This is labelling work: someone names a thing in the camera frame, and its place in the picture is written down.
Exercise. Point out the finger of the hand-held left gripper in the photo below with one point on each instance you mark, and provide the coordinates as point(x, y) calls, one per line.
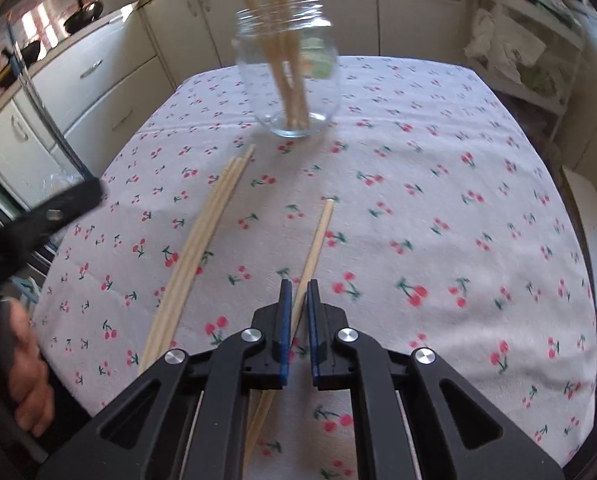
point(73, 201)

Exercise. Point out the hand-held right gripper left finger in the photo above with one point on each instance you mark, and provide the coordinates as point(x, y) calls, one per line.
point(284, 330)

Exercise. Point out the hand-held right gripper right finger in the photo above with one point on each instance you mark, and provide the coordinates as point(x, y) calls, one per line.
point(314, 330)

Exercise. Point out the wooden chopstick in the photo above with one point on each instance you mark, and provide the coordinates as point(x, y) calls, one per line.
point(318, 245)
point(273, 35)
point(264, 35)
point(287, 35)
point(294, 35)

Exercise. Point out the pile of wooden chopsticks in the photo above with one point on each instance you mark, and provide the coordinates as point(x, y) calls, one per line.
point(203, 225)

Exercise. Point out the clear glass jar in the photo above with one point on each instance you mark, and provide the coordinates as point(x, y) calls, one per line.
point(323, 110)

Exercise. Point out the person's left hand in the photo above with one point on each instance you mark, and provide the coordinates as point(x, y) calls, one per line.
point(33, 375)

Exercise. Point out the translucent plastic bag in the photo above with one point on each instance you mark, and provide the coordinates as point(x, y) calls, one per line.
point(61, 182)

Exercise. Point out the black wok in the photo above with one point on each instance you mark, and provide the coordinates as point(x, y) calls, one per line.
point(83, 11)
point(26, 52)

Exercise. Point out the cherry print tablecloth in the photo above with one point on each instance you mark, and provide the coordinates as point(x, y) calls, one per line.
point(428, 210)

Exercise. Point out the white plastic bag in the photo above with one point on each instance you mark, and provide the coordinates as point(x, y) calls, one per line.
point(503, 50)

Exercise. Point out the white rolling storage cart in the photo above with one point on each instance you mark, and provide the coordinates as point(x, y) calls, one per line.
point(553, 40)

